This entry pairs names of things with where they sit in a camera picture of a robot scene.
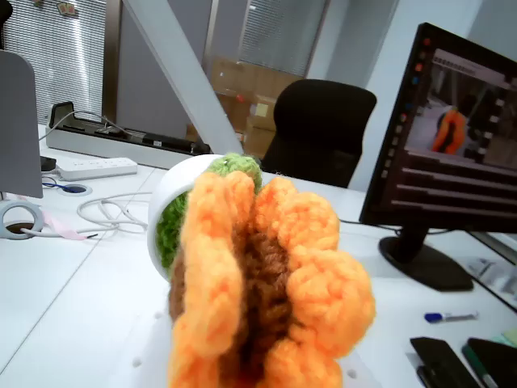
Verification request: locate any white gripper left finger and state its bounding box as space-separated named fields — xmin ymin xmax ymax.
xmin=123 ymin=313 xmax=178 ymax=388

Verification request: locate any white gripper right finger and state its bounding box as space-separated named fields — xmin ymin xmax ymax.
xmin=342 ymin=355 xmax=383 ymax=388

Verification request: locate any crochet sunflower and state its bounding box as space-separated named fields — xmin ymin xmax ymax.
xmin=147 ymin=152 xmax=376 ymax=388

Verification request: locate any black phone case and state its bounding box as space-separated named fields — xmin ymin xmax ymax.
xmin=410 ymin=335 xmax=481 ymax=388

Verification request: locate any blue capped marker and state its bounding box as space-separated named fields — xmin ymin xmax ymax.
xmin=423 ymin=310 xmax=480 ymax=324

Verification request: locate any dark green notebook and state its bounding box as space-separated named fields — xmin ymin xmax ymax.
xmin=462 ymin=337 xmax=517 ymax=388

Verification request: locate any pink ribbon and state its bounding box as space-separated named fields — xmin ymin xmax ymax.
xmin=40 ymin=209 xmax=88 ymax=242

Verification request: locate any printed paper leaflet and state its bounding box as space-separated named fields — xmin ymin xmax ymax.
xmin=464 ymin=256 xmax=517 ymax=296

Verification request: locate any round desk grommet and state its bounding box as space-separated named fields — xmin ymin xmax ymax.
xmin=57 ymin=183 xmax=92 ymax=197

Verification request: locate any long white power strip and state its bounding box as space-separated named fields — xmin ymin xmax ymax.
xmin=56 ymin=157 xmax=138 ymax=182

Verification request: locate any black computer monitor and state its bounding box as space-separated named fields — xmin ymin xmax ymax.
xmin=359 ymin=22 xmax=517 ymax=292

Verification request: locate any black mesh office chair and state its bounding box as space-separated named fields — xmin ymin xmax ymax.
xmin=261 ymin=78 xmax=377 ymax=189

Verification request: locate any computer monitor back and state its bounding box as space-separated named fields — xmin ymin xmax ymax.
xmin=0 ymin=49 xmax=44 ymax=200

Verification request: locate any white slanted panel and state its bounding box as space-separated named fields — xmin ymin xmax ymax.
xmin=120 ymin=0 xmax=246 ymax=157

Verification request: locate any brown cardboard box stack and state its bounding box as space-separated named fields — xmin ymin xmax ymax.
xmin=209 ymin=56 xmax=304 ymax=158

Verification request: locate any white window blind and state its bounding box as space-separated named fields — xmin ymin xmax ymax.
xmin=3 ymin=0 xmax=108 ymax=124
xmin=237 ymin=0 xmax=329 ymax=78

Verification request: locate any white cable with black tip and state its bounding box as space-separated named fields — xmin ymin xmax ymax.
xmin=19 ymin=228 xmax=99 ymax=239

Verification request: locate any black power cable with plug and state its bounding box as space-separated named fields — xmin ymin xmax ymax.
xmin=338 ymin=217 xmax=405 ymax=236

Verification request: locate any white looped cable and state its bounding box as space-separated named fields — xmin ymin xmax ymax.
xmin=76 ymin=192 xmax=153 ymax=234

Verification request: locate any grey cable tray box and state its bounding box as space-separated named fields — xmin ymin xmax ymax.
xmin=44 ymin=100 xmax=211 ymax=171

